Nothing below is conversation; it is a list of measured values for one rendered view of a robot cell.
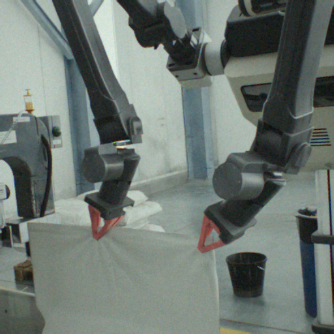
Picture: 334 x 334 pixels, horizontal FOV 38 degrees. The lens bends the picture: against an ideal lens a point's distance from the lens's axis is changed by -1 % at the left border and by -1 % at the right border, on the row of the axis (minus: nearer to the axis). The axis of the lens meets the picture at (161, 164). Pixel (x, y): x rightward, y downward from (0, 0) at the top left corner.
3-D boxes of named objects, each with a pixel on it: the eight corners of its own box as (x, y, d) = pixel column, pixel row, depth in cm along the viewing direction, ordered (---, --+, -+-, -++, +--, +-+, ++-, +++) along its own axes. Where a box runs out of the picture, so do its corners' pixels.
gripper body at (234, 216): (200, 213, 82) (226, 183, 79) (227, 201, 91) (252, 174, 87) (226, 242, 80) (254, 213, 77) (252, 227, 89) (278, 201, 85)
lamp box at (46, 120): (62, 147, 136) (60, 115, 135) (51, 149, 132) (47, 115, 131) (44, 148, 140) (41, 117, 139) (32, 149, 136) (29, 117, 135)
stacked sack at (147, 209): (166, 213, 483) (165, 199, 481) (124, 229, 427) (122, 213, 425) (130, 212, 507) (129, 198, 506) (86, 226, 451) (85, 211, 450)
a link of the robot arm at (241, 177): (315, 145, 76) (273, 123, 82) (276, 138, 68) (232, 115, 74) (283, 211, 80) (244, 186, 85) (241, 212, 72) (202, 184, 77)
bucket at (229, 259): (275, 288, 358) (273, 253, 356) (259, 302, 333) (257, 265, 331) (237, 283, 375) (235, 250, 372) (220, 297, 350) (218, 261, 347)
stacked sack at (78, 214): (130, 214, 430) (128, 197, 429) (78, 232, 376) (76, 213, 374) (93, 212, 454) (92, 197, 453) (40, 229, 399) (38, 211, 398)
